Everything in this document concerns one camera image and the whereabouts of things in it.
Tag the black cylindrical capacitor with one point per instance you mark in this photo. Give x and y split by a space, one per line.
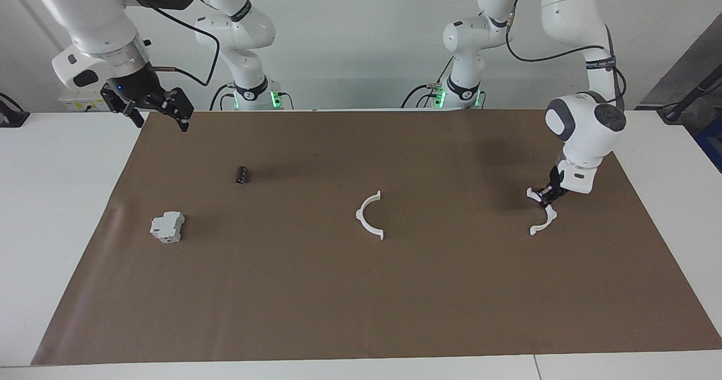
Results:
242 175

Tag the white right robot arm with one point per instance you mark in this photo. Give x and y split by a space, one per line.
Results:
90 19

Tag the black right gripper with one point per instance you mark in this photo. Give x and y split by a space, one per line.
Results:
135 87

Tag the brown table mat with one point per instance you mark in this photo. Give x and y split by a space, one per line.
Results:
361 301

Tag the white power strip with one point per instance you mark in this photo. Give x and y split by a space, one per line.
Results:
79 105

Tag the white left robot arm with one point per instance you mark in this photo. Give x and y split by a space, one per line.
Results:
586 137

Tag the blue box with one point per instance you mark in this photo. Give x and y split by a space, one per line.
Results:
712 143

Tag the black stand foot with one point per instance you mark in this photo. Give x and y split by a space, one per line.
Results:
11 118

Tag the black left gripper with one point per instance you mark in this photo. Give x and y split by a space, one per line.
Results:
558 182

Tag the white circuit breaker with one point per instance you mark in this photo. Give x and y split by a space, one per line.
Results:
167 228

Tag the black tripod pole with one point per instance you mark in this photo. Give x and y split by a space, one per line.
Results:
685 101

